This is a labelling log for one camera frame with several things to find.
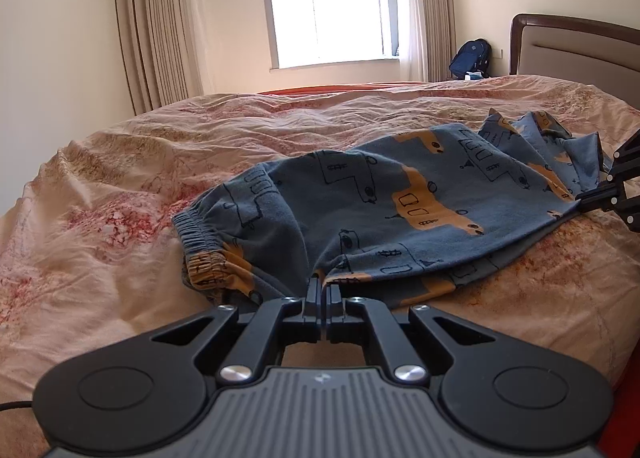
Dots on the pink floral blanket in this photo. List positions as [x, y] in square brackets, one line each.
[200, 148]

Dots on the blue backpack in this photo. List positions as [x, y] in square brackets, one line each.
[470, 58]

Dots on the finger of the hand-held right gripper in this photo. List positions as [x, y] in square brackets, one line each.
[597, 199]
[627, 148]

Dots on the white framed window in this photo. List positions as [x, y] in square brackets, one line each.
[325, 3]

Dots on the brown padded headboard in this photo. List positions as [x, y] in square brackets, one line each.
[575, 51]

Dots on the small white blue packet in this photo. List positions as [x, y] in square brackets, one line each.
[474, 75]

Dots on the beige pleated curtain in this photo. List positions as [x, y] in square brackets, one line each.
[160, 23]
[430, 8]

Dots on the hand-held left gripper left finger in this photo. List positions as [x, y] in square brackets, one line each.
[314, 309]

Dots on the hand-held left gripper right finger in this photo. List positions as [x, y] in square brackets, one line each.
[334, 310]

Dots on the blue patterned pants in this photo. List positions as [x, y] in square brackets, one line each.
[380, 208]

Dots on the red bed sheet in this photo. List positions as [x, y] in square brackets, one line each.
[622, 423]

